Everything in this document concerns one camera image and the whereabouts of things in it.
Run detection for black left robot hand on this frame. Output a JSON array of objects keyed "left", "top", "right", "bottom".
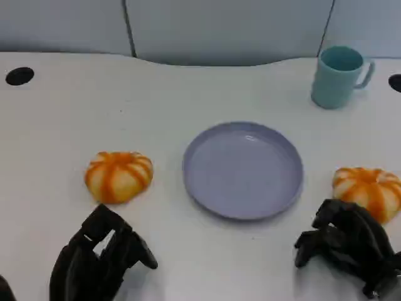
[{"left": 49, "top": 203, "right": 159, "bottom": 301}]

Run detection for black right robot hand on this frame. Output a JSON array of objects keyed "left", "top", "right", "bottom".
[{"left": 293, "top": 199, "right": 401, "bottom": 298}]

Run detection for orange white toy bread roll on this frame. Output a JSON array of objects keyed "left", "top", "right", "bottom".
[
  {"left": 84, "top": 151, "right": 154, "bottom": 205},
  {"left": 332, "top": 167, "right": 401, "bottom": 224}
]

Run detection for lilac plate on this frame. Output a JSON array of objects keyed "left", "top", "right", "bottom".
[{"left": 182, "top": 121, "right": 305, "bottom": 221}]

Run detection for pale green mug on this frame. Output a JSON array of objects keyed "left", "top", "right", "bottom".
[{"left": 310, "top": 46, "right": 376, "bottom": 110}]

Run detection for black round table cable hole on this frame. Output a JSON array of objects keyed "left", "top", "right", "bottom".
[
  {"left": 388, "top": 74, "right": 401, "bottom": 93},
  {"left": 5, "top": 66, "right": 35, "bottom": 87}
]

